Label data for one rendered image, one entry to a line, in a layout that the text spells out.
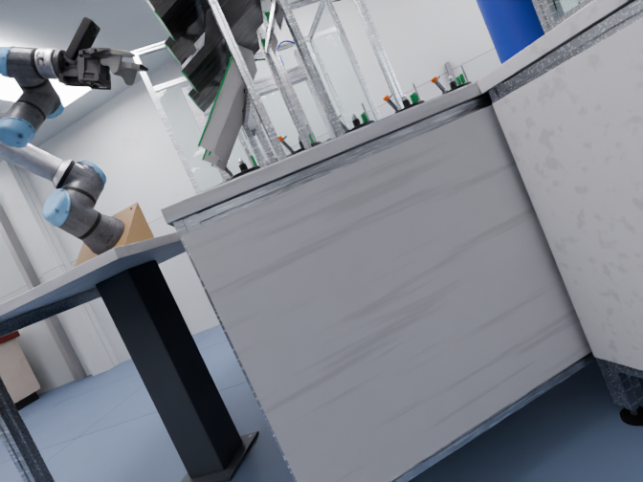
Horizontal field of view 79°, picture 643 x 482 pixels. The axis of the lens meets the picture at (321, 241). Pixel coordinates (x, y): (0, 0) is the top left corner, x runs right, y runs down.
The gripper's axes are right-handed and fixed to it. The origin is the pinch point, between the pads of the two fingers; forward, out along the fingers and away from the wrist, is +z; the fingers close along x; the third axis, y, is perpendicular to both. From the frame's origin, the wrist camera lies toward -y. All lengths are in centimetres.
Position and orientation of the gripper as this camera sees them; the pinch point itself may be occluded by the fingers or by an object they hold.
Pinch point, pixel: (138, 59)
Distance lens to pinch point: 125.9
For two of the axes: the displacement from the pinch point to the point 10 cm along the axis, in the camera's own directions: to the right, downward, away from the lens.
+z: 10.0, 0.1, 0.7
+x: 0.7, 0.4, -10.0
